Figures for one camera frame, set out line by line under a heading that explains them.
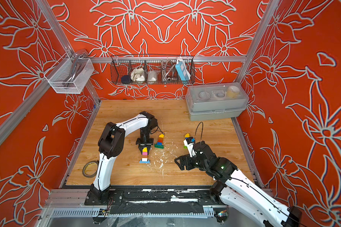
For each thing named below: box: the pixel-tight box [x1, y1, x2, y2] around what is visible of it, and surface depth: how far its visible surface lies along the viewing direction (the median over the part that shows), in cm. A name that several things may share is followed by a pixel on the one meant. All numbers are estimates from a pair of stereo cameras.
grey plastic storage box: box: [185, 82, 250, 122], surface depth 100 cm
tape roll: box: [82, 160, 99, 178], surface depth 85 cm
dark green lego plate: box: [153, 143, 165, 149], surface depth 92 cm
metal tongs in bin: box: [64, 49, 89, 88], surface depth 85 cm
